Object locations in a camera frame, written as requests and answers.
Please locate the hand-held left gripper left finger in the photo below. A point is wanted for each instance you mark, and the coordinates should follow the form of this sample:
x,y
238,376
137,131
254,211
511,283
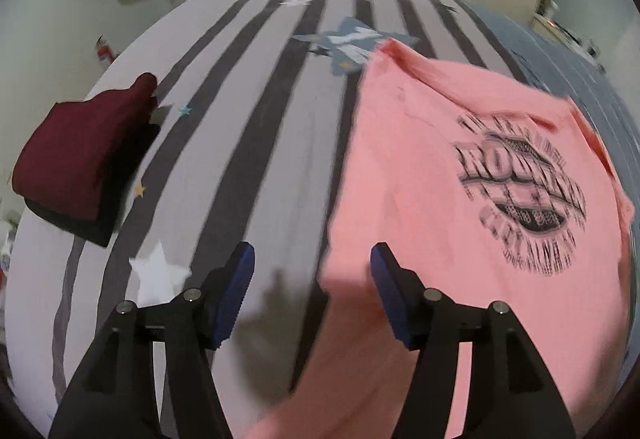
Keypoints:
x,y
235,289

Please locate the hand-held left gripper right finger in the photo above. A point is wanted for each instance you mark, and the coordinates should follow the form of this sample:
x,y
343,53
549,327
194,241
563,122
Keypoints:
x,y
390,289

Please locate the pink printed t-shirt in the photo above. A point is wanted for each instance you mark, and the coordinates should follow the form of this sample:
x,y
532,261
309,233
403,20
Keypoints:
x,y
425,169

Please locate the striped bed sheet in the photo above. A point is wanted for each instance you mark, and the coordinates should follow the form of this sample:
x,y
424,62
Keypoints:
x,y
280,144

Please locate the black folded garment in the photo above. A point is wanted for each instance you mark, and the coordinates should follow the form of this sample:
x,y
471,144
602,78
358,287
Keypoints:
x,y
95,229

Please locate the maroon folded garment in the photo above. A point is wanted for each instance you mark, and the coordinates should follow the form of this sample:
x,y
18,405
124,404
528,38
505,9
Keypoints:
x,y
75,154

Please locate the cluttered desk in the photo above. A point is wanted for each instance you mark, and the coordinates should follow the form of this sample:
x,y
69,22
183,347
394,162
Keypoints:
x,y
560,21

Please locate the red wall fixture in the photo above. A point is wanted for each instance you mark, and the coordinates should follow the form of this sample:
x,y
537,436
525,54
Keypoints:
x,y
104,51

